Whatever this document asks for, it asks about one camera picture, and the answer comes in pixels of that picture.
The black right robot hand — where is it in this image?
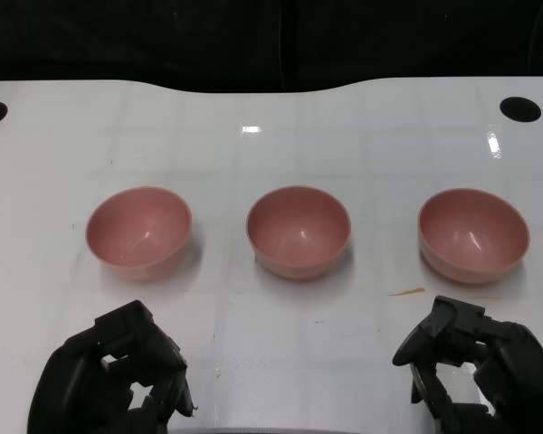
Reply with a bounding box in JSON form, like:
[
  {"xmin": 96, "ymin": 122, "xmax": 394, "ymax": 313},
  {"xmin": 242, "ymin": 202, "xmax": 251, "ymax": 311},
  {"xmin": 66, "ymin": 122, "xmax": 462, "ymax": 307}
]
[{"xmin": 392, "ymin": 296, "xmax": 543, "ymax": 434}]

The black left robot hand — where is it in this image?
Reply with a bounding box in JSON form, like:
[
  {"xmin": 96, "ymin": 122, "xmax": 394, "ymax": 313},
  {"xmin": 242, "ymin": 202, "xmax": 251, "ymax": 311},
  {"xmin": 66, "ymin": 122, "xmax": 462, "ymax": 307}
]
[{"xmin": 26, "ymin": 300, "xmax": 198, "ymax": 434}]

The pink plastic bowl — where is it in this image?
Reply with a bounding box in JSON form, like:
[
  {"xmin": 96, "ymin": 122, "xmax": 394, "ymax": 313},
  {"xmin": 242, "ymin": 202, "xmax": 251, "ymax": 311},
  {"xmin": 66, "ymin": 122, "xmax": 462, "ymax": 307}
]
[
  {"xmin": 417, "ymin": 187, "xmax": 531, "ymax": 285},
  {"xmin": 246, "ymin": 184, "xmax": 352, "ymax": 280},
  {"xmin": 85, "ymin": 185, "xmax": 193, "ymax": 284}
]

